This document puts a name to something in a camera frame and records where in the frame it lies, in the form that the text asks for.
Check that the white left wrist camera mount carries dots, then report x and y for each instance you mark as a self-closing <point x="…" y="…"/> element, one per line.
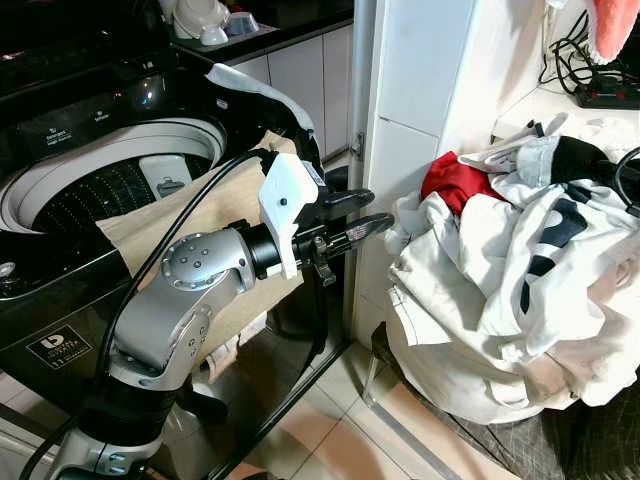
<point x="285" y="195"/>

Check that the small clear bowl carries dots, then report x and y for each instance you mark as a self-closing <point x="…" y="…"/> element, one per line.
<point x="241" y="24"/>

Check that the red garment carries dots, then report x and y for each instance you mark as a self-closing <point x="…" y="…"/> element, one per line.
<point x="455" y="185"/>

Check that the grey and black garment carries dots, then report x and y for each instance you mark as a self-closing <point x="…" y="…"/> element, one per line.
<point x="560" y="155"/>

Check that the dark woven laundry basket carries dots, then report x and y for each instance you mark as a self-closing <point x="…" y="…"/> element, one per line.
<point x="585" y="445"/>

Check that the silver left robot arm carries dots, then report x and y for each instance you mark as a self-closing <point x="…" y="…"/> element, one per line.
<point x="170" y="320"/>

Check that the large plain white garment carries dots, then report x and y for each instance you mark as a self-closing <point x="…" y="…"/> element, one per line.
<point x="450" y="300"/>

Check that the black top-load washing machine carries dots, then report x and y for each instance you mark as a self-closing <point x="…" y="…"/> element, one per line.
<point x="60" y="120"/>

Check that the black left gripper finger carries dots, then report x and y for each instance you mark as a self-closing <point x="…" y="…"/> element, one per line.
<point x="365" y="228"/>
<point x="350" y="200"/>

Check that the grey metal door frame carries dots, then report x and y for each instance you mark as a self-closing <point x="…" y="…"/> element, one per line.
<point x="362" y="150"/>

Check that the black power strip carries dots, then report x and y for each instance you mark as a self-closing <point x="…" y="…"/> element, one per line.
<point x="605" y="97"/>

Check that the pink hanging towel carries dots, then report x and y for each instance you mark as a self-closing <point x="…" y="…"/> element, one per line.
<point x="610" y="25"/>

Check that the white garment with black pattern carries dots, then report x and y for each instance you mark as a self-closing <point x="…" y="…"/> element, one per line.
<point x="560" y="230"/>

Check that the beige cloth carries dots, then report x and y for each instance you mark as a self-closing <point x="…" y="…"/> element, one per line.
<point x="215" y="205"/>

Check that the white kitchen cabinet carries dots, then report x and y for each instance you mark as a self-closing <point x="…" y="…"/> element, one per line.
<point x="300" y="90"/>

